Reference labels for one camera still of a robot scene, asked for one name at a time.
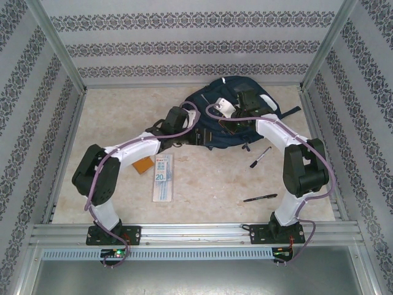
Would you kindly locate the navy blue backpack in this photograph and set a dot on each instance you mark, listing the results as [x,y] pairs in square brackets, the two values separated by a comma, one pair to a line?
[208,95]

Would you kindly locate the black white marker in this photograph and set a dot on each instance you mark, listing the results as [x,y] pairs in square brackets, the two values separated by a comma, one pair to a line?
[261,157]

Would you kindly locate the orange sticky note pad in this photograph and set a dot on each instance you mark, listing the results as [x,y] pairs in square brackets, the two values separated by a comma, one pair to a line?
[143,166]

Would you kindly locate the clear ruler stationery pack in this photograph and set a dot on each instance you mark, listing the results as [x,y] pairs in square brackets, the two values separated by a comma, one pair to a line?
[162,184]

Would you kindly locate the black pen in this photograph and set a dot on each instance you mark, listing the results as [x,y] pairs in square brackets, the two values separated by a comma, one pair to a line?
[261,197]

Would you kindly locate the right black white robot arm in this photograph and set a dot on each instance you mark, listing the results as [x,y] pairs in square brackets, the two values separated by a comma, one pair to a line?
[304,172]

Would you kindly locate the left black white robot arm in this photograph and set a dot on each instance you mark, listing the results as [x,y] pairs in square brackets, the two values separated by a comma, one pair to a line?
[135,150]

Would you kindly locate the grey metal panel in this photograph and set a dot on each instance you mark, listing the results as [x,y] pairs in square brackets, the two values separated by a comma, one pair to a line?
[196,279]

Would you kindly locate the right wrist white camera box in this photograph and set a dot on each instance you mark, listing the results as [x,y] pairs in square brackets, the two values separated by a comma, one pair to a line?
[225,107]

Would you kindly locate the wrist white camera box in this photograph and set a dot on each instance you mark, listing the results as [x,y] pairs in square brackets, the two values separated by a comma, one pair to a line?
[193,118]
[225,107]

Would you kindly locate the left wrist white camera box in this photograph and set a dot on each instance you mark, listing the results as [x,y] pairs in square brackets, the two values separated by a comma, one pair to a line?
[193,118]

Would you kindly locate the aluminium rear frame bar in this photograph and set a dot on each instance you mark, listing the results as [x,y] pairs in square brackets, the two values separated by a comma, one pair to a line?
[138,85]

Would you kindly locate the aluminium side frame rail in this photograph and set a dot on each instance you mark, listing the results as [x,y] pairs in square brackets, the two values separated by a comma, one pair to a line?
[75,123]
[313,123]

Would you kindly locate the aluminium mounting rail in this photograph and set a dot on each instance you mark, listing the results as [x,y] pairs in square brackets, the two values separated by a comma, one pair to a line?
[190,235]

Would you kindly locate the aluminium frame post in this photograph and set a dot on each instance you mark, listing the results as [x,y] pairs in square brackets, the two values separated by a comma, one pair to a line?
[58,49]
[328,43]

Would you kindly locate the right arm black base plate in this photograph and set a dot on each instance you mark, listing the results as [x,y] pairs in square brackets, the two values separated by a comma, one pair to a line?
[256,235]

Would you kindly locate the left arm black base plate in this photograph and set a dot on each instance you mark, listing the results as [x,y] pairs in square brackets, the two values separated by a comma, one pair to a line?
[135,235]

